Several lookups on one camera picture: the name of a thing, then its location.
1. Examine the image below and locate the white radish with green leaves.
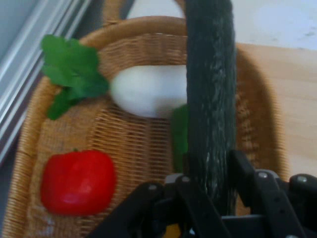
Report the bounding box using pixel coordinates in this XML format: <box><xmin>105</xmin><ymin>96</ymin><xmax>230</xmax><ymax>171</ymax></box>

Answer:
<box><xmin>40</xmin><ymin>34</ymin><xmax>189</xmax><ymax>121</ymax></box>

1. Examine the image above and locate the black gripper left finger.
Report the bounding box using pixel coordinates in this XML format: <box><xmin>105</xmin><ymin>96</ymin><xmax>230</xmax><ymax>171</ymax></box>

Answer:
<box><xmin>85</xmin><ymin>173</ymin><xmax>225</xmax><ymax>238</ymax></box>

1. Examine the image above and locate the woven wicker basket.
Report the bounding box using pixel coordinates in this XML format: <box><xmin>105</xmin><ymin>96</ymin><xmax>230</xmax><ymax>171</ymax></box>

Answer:
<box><xmin>0</xmin><ymin>0</ymin><xmax>292</xmax><ymax>238</ymax></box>

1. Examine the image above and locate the dark green cucumber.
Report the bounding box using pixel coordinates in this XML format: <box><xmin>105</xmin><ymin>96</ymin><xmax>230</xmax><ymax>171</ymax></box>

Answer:
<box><xmin>184</xmin><ymin>0</ymin><xmax>238</xmax><ymax>216</ymax></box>

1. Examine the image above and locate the red toy tomato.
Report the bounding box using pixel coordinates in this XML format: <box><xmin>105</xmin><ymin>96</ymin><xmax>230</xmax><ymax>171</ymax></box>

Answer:
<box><xmin>40</xmin><ymin>148</ymin><xmax>117</xmax><ymax>216</ymax></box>

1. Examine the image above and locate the brown toy potato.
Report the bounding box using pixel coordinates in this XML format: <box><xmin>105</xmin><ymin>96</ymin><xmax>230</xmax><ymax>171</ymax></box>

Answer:
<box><xmin>162</xmin><ymin>223</ymin><xmax>182</xmax><ymax>238</ymax></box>

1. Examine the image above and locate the green toy bell pepper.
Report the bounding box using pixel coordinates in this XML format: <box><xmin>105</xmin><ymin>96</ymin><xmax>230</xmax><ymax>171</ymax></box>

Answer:
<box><xmin>170</xmin><ymin>103</ymin><xmax>190</xmax><ymax>174</ymax></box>

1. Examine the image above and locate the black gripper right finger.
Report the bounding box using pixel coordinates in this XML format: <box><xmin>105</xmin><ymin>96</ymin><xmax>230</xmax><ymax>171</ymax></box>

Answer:
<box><xmin>229</xmin><ymin>149</ymin><xmax>317</xmax><ymax>238</ymax></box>

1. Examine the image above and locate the wooden cutting board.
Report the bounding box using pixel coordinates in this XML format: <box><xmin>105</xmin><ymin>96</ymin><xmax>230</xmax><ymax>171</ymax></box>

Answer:
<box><xmin>235</xmin><ymin>42</ymin><xmax>317</xmax><ymax>179</ymax></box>

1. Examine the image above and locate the aluminium wall rail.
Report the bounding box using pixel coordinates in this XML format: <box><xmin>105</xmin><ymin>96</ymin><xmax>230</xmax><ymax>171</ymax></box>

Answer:
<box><xmin>0</xmin><ymin>0</ymin><xmax>100</xmax><ymax>164</ymax></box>

